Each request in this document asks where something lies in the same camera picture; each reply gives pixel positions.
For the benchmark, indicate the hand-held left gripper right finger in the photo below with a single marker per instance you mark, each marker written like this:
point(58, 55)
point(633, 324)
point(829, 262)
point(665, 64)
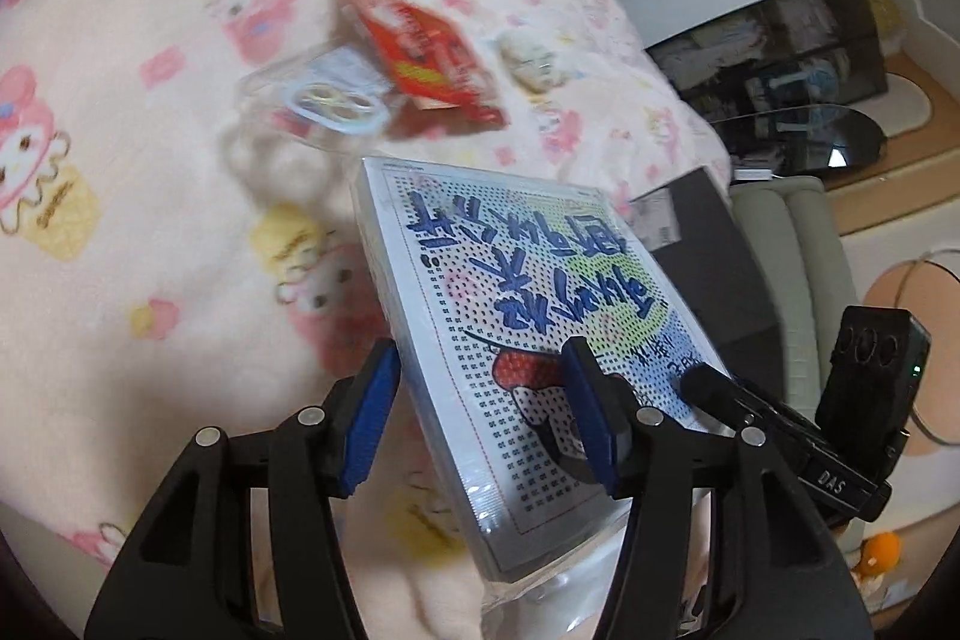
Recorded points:
point(589, 415)

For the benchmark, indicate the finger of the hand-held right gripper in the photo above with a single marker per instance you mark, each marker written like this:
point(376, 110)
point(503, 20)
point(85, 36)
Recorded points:
point(720, 392)

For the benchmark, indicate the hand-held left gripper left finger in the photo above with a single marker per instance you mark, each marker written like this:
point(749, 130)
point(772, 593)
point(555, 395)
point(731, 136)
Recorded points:
point(371, 415)

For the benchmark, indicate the black cardboard box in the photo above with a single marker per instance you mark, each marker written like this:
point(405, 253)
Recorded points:
point(712, 280)

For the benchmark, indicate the dotted cartoon painting kit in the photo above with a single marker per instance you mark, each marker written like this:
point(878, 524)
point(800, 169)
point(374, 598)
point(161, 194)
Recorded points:
point(480, 280)

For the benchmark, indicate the clear packet with blue rings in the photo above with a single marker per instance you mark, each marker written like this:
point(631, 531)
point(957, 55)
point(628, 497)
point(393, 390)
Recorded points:
point(330, 100)

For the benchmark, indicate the red printed packet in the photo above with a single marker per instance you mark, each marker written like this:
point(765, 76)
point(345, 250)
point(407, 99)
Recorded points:
point(420, 48)

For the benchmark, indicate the round peach side table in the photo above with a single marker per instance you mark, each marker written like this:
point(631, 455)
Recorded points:
point(896, 291)

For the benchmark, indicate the cream sofa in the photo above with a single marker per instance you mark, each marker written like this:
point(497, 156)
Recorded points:
point(795, 250)

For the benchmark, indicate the orange toy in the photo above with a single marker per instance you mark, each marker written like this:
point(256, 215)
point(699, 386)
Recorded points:
point(881, 550)

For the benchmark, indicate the pink cartoon printed blanket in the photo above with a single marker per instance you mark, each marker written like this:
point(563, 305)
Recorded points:
point(150, 197)

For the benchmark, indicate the dark glass display cabinet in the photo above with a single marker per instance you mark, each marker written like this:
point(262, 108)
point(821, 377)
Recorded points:
point(787, 48)

